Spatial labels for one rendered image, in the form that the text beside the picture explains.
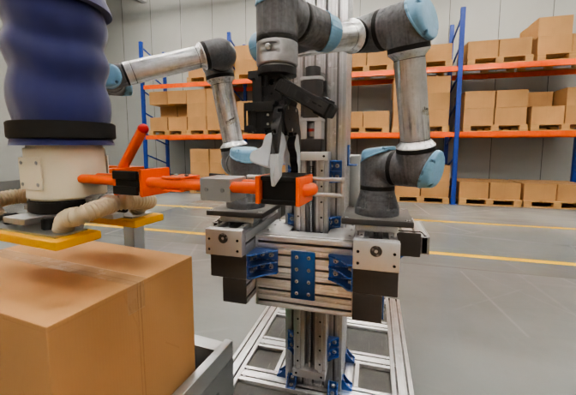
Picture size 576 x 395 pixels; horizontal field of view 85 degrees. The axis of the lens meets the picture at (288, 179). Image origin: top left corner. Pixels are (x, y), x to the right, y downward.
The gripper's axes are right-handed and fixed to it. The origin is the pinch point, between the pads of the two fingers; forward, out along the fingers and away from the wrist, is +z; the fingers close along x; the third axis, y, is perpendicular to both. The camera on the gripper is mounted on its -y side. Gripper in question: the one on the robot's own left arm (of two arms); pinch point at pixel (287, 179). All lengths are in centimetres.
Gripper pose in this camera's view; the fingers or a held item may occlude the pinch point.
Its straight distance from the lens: 58.1
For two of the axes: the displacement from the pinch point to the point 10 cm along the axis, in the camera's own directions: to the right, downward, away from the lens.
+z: 0.0, 10.0, 0.9
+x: -3.7, 0.8, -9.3
